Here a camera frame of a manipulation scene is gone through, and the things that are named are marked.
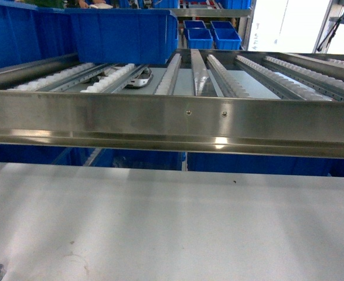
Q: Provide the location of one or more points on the stainless steel roller shelf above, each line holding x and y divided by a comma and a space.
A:
202, 101

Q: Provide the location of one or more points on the large blue bin on shelf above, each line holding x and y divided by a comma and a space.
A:
139, 36

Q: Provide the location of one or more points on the white grey handheld device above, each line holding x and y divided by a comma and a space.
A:
142, 80

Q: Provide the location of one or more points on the small blue bin background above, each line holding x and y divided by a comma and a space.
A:
197, 35
225, 36

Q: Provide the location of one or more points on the small blue bin background right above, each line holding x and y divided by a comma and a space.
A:
225, 36

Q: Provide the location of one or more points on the far left blue bin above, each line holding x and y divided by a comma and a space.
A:
29, 33

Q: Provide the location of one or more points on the black tripod stand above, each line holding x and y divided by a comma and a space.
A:
331, 35

